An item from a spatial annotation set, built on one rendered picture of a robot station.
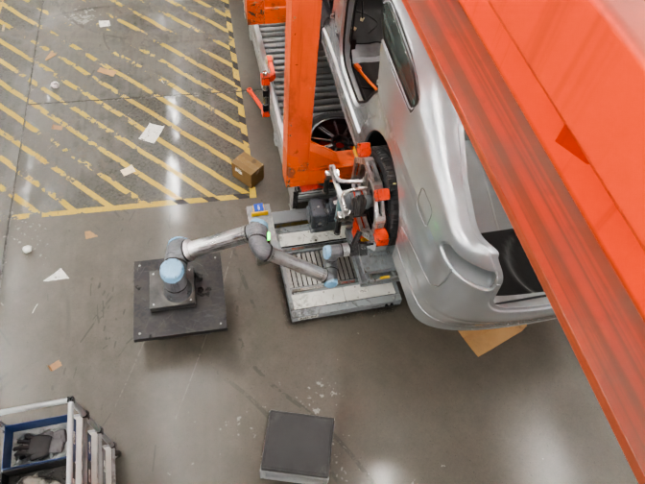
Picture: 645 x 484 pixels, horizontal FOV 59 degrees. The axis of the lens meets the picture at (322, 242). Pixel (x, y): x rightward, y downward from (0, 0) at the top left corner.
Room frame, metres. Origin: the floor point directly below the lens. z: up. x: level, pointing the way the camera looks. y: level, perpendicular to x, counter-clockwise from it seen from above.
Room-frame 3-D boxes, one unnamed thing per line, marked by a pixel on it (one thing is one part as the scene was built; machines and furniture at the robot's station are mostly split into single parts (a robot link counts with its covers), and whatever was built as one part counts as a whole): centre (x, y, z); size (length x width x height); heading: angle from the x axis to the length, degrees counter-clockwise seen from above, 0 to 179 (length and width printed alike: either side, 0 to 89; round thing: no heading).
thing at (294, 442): (0.88, -0.02, 0.17); 0.43 x 0.36 x 0.34; 90
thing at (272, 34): (4.04, 0.27, 0.14); 2.47 x 0.85 x 0.27; 19
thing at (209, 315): (1.76, 0.92, 0.15); 0.60 x 0.60 x 0.30; 16
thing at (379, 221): (2.35, -0.25, 0.85); 0.54 x 0.07 x 0.54; 19
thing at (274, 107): (3.92, 0.63, 0.28); 2.47 x 0.09 x 0.22; 19
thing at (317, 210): (2.62, -0.06, 0.26); 0.42 x 0.18 x 0.35; 109
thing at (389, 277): (2.41, -0.41, 0.13); 0.50 x 0.36 x 0.10; 19
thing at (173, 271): (1.77, 0.93, 0.54); 0.17 x 0.15 x 0.18; 6
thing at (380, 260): (2.41, -0.41, 0.32); 0.40 x 0.30 x 0.28; 19
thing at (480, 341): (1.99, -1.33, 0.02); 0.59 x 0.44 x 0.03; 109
